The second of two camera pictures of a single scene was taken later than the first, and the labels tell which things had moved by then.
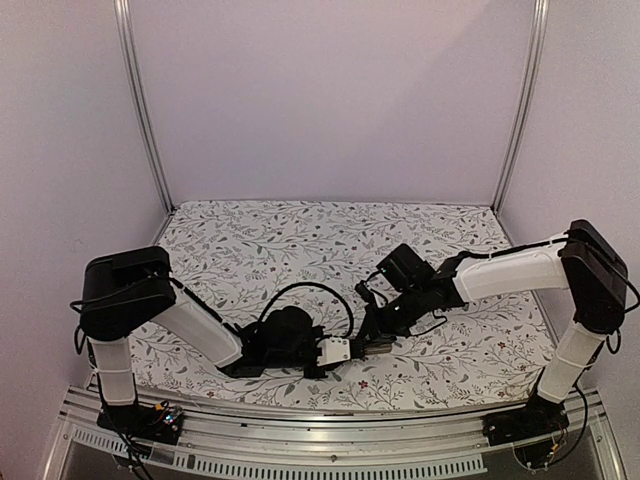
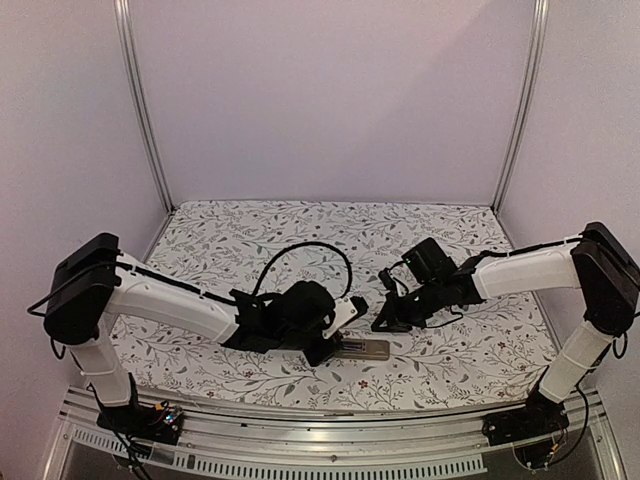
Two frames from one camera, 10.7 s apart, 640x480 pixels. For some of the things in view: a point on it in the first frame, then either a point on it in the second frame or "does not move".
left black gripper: [315, 375] -> [315, 358]
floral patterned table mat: [257, 259] does not move
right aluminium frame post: [537, 53] does not move
